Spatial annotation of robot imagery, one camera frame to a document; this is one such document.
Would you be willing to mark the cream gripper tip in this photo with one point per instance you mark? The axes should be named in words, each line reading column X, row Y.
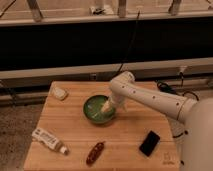
column 106, row 107

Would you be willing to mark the green ceramic bowl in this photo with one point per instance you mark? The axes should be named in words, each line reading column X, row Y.
column 92, row 110

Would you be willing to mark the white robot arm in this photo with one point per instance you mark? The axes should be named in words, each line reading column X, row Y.
column 197, row 116

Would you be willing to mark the brown sausage toy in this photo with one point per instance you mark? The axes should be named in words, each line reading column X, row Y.
column 95, row 153

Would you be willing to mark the small white box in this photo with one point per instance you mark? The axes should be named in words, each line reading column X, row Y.
column 59, row 93

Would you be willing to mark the black smartphone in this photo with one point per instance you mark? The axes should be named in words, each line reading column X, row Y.
column 149, row 143

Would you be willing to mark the white tube bottle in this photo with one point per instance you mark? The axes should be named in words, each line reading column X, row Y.
column 49, row 140

